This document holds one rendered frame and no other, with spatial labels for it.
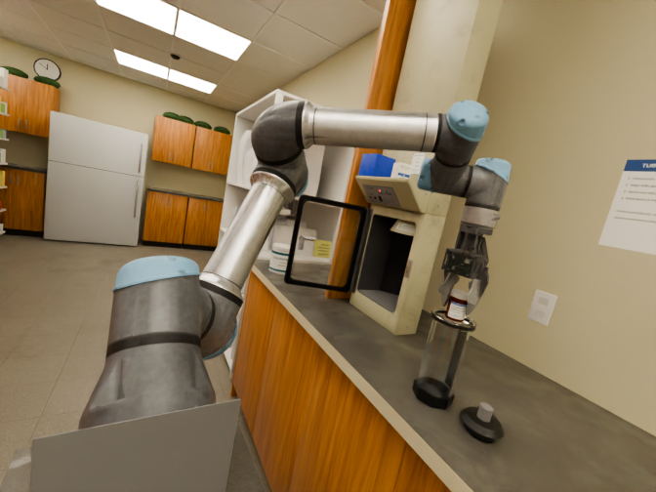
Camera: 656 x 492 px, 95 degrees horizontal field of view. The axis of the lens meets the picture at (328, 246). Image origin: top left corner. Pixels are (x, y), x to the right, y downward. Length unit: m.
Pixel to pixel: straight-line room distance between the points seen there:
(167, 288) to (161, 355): 0.09
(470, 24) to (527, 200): 0.66
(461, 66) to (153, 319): 1.14
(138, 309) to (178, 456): 0.18
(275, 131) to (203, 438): 0.53
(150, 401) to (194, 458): 0.09
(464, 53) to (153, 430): 1.24
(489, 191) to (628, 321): 0.70
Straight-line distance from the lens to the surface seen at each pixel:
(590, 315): 1.33
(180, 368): 0.45
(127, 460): 0.43
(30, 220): 6.05
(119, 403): 0.43
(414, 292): 1.19
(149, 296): 0.48
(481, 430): 0.84
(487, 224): 0.76
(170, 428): 0.42
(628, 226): 1.32
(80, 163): 5.72
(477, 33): 1.31
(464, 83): 1.24
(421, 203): 1.10
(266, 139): 0.68
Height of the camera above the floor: 1.39
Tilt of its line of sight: 9 degrees down
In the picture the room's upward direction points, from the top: 12 degrees clockwise
